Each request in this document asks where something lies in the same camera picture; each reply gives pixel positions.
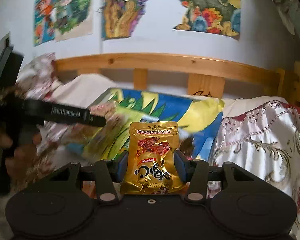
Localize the wooden bed headboard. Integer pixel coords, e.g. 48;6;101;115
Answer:
54;52;287;98

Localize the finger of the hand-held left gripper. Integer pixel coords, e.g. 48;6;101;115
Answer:
22;99;107;128

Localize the rice cracker packet red print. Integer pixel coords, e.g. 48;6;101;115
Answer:
89;102;124;125

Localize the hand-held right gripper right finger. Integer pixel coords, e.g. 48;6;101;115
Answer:
174;150;260;204

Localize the person's left hand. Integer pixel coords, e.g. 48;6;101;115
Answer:
0;129;42;180

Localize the grey metal tray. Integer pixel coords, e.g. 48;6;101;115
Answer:
81;87;224;162

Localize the blue cartoon wall poster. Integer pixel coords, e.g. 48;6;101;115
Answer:
34;0;57;47

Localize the cream pillow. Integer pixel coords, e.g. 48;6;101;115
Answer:
51;74;289;119

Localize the patterned hanging cloth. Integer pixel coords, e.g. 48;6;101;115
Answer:
259;0;300;53

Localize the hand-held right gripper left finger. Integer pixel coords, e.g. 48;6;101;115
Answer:
50;152;128;204

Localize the colourful drawing sheet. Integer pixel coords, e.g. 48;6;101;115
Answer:
84;89;225;160

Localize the gold snack packet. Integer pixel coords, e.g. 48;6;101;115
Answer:
119;121;188;196

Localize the dark green wall poster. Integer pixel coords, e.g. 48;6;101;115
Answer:
169;0;241;40

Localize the beige cartoon wall poster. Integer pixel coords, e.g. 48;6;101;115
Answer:
54;0;94;42

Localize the yellow and blue wall poster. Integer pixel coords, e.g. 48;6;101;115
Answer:
101;0;166;40

